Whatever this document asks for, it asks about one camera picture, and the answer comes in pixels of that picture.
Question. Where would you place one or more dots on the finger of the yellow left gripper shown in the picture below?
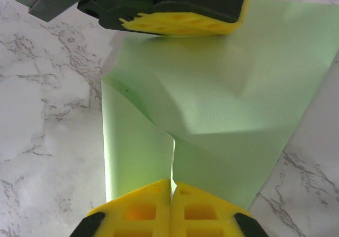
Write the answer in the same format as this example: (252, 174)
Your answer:
(185, 25)

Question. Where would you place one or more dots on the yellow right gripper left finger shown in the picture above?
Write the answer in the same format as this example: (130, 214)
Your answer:
(137, 213)

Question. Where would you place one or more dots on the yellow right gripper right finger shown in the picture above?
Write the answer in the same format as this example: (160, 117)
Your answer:
(201, 213)

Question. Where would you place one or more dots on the green cloth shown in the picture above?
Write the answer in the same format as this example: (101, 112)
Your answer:
(212, 88)

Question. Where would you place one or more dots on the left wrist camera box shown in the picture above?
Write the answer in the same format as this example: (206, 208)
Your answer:
(45, 6)

